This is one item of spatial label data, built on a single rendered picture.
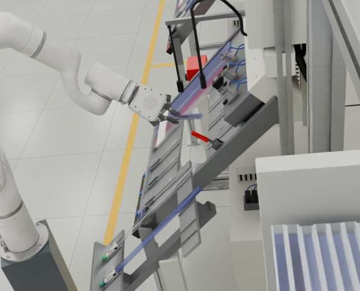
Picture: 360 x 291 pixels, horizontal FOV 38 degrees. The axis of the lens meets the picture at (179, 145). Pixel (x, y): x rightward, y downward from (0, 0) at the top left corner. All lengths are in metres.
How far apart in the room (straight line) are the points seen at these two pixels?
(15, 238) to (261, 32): 1.12
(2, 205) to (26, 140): 2.09
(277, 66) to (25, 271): 1.18
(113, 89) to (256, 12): 0.55
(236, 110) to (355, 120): 0.35
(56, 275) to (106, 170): 1.41
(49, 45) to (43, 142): 2.26
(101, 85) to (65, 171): 1.84
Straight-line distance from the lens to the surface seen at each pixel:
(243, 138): 1.60
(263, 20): 1.39
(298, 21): 1.40
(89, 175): 3.37
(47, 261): 2.01
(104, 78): 1.69
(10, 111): 4.34
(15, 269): 2.02
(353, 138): 1.65
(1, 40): 1.58
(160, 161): 2.08
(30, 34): 1.59
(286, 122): 1.54
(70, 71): 1.63
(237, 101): 1.60
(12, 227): 1.92
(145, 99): 1.70
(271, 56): 1.41
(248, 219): 1.99
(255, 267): 2.04
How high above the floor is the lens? 2.06
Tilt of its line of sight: 37 degrees down
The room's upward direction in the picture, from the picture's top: 11 degrees counter-clockwise
